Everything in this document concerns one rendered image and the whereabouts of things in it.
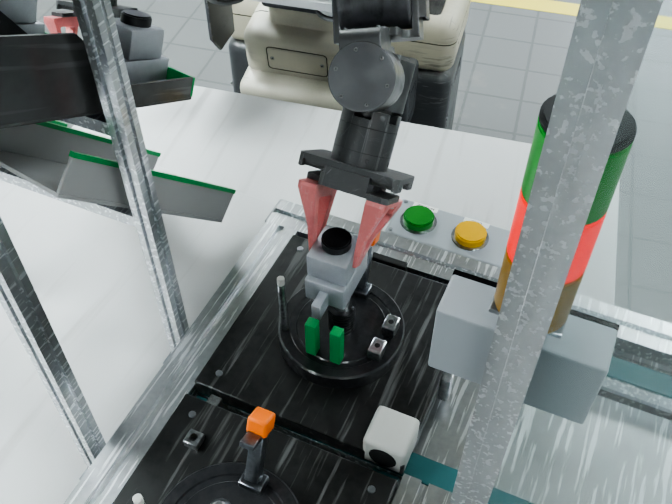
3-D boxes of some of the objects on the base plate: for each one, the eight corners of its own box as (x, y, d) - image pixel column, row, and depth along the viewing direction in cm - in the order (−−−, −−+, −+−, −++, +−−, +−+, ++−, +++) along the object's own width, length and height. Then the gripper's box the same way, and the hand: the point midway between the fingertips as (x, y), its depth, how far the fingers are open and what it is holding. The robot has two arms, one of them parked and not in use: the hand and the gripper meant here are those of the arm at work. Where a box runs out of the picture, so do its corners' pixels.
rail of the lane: (283, 249, 108) (279, 193, 100) (996, 488, 84) (1066, 440, 76) (266, 275, 105) (260, 220, 97) (1003, 532, 80) (1077, 487, 72)
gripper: (431, 121, 73) (390, 269, 77) (336, 95, 76) (300, 239, 80) (415, 120, 67) (371, 282, 71) (312, 92, 70) (274, 249, 73)
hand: (336, 252), depth 75 cm, fingers closed on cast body, 4 cm apart
